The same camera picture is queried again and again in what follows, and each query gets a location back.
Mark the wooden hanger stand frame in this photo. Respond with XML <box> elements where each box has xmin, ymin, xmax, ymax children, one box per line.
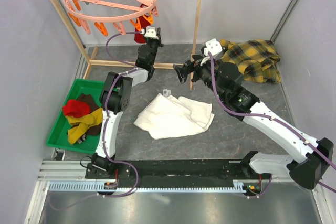
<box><xmin>34</xmin><ymin>0</ymin><xmax>205</xmax><ymax>91</ymax></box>

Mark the yellow sock with reindeer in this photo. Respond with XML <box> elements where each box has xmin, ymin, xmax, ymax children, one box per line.
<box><xmin>66</xmin><ymin>108</ymin><xmax>103</xmax><ymax>145</ymax></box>

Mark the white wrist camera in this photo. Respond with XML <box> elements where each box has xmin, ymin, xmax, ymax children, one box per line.
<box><xmin>200</xmin><ymin>38</ymin><xmax>224</xmax><ymax>66</ymax></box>
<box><xmin>141</xmin><ymin>26</ymin><xmax>156</xmax><ymax>38</ymax></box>

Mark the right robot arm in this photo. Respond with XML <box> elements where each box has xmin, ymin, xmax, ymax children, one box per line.
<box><xmin>173</xmin><ymin>55</ymin><xmax>335</xmax><ymax>190</ymax></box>

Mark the white folded towel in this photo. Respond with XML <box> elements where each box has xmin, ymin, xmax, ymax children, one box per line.
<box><xmin>134</xmin><ymin>93</ymin><xmax>214</xmax><ymax>140</ymax></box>

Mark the green plastic bin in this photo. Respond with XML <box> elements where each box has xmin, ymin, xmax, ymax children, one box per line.
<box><xmin>46</xmin><ymin>79</ymin><xmax>104</xmax><ymax>154</ymax></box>

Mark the pink round clip hanger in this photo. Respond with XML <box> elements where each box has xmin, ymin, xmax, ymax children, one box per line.
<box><xmin>63</xmin><ymin>0</ymin><xmax>159</xmax><ymax>37</ymax></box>

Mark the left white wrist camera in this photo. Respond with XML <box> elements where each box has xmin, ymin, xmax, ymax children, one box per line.
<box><xmin>141</xmin><ymin>26</ymin><xmax>156</xmax><ymax>38</ymax></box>

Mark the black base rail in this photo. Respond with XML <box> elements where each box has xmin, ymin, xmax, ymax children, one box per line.
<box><xmin>85</xmin><ymin>158</ymin><xmax>270</xmax><ymax>188</ymax></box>

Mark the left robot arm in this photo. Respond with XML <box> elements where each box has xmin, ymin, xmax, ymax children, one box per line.
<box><xmin>86</xmin><ymin>26</ymin><xmax>163</xmax><ymax>178</ymax></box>

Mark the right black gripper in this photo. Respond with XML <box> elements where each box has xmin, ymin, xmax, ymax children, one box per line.
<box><xmin>173</xmin><ymin>54</ymin><xmax>226</xmax><ymax>100</ymax></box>

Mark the slotted aluminium cable duct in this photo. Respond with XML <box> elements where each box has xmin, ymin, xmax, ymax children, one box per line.
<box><xmin>48</xmin><ymin>181</ymin><xmax>247</xmax><ymax>193</ymax></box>

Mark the yellow plaid shirt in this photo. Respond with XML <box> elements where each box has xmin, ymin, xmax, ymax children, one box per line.
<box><xmin>220</xmin><ymin>39</ymin><xmax>281</xmax><ymax>84</ymax></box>

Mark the red sock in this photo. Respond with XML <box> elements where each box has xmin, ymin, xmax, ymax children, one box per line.
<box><xmin>62</xmin><ymin>100</ymin><xmax>91</xmax><ymax>118</ymax></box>
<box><xmin>134</xmin><ymin>13</ymin><xmax>153</xmax><ymax>44</ymax></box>

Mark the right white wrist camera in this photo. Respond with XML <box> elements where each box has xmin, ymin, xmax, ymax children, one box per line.
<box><xmin>200</xmin><ymin>38</ymin><xmax>224</xmax><ymax>66</ymax></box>

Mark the brown striped sock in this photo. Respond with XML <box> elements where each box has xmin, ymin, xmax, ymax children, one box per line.
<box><xmin>77</xmin><ymin>93</ymin><xmax>102</xmax><ymax>136</ymax></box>

